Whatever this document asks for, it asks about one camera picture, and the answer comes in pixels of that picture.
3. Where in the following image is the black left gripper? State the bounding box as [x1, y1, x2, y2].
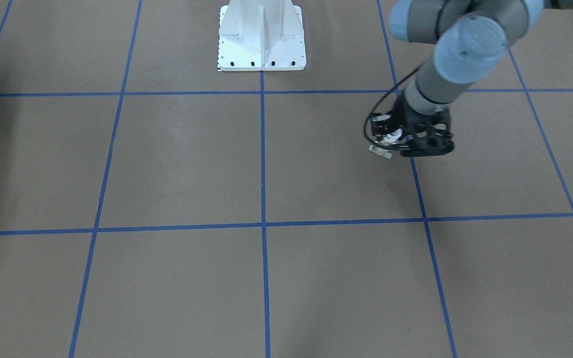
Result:
[370, 93, 452, 150]

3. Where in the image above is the white PPR valve with handle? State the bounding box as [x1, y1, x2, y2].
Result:
[369, 128, 404, 159]

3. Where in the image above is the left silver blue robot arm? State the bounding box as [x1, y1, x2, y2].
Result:
[363, 0, 546, 157]

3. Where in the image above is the brown paper table mat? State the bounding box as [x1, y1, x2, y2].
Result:
[0, 0, 573, 358]

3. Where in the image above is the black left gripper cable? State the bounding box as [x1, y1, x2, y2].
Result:
[364, 65, 419, 147]

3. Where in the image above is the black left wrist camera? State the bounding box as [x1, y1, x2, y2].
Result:
[400, 109, 455, 157]

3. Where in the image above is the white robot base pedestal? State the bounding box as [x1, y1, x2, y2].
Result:
[217, 0, 307, 71]

